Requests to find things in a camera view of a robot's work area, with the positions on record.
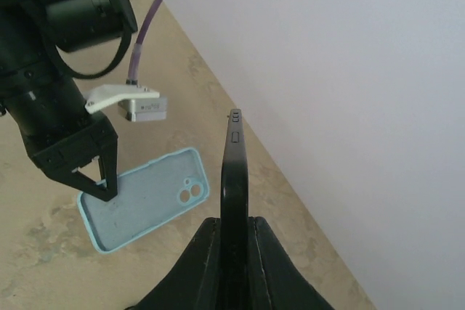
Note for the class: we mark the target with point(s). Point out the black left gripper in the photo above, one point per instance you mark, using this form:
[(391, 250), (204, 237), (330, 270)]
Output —
[(61, 158)]

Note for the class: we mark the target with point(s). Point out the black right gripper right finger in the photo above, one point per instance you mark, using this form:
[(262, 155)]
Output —
[(273, 280)]

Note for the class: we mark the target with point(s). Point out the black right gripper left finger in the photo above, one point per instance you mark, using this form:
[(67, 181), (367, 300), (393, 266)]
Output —
[(193, 281)]

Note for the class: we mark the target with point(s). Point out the light blue phone case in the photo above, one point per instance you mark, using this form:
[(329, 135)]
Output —
[(148, 197)]

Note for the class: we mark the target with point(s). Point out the black smartphone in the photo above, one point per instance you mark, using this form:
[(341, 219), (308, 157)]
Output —
[(234, 215)]

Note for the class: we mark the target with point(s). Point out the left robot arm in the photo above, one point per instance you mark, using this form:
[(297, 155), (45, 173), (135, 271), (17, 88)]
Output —
[(38, 88)]

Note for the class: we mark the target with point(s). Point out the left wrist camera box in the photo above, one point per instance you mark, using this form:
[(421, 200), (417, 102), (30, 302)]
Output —
[(135, 103)]

